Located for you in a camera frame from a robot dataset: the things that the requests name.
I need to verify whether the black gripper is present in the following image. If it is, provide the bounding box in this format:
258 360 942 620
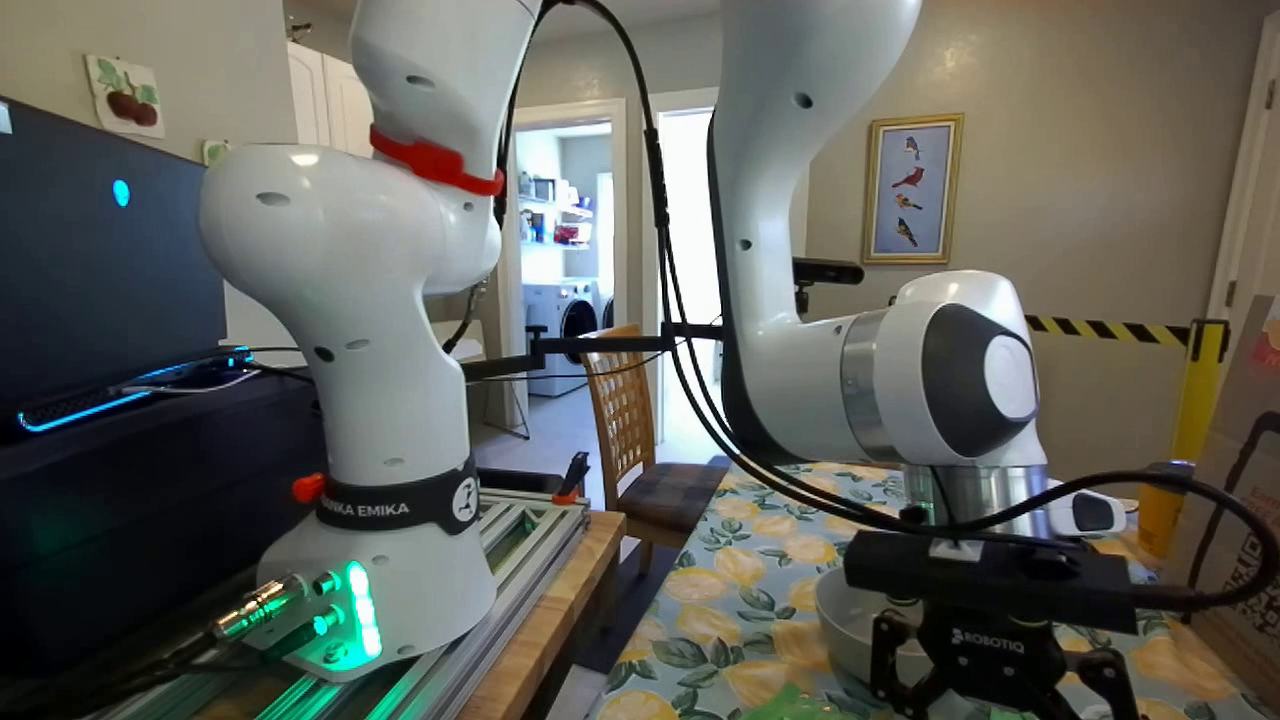
866 602 1148 720

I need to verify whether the white floral plate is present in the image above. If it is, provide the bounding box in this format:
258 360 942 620
810 563 937 689

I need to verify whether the yellow bottle with dark lid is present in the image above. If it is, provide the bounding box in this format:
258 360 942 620
1136 457 1197 556

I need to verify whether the lemon print tablecloth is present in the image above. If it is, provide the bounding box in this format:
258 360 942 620
592 457 1280 720

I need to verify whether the yellow black striped barrier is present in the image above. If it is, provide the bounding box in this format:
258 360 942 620
1023 313 1233 466

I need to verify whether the brown paper takeaway bag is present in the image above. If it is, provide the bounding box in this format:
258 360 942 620
1175 296 1280 672

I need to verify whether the wooden mounting board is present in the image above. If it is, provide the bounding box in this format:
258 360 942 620
457 510 631 720

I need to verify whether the wooden cane chair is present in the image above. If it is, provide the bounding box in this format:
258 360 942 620
579 323 735 536

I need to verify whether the framed bird picture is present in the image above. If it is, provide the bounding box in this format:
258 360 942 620
861 113 966 271

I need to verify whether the black cabinet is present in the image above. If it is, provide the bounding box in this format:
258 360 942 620
0 378 331 683

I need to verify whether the white cabinet door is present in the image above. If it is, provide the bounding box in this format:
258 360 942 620
285 36 378 160

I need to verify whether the black monitor screen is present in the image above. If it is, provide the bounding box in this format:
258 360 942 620
0 94 232 446

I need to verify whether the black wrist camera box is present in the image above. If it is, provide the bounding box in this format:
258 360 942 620
839 523 1142 632

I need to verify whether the black external camera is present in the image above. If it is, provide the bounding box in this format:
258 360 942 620
793 258 866 293

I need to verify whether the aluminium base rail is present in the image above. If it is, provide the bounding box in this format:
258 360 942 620
105 484 592 720

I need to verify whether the black camera stand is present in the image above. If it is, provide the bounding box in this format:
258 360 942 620
461 318 735 383

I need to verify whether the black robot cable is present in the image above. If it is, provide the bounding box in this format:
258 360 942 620
535 0 1280 620

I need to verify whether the cherry wall sticker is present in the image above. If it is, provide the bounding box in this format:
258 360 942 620
79 49 168 142

